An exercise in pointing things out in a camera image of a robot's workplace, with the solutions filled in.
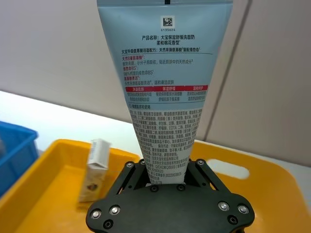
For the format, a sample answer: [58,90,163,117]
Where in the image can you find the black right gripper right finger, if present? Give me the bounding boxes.
[181,158,228,195]

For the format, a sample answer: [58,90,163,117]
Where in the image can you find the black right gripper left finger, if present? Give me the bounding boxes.
[107,159,153,195]

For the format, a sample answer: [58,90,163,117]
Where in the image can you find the pale blue printed cosmetic tube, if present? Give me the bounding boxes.
[96,0,233,186]

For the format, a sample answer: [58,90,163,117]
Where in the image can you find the small white cardboard box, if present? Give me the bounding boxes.
[77,138,112,203]

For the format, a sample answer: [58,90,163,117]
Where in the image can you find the yellow plastic tray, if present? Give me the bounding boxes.
[0,138,311,233]

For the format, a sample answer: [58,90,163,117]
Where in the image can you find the blue plastic bin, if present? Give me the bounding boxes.
[0,120,39,199]

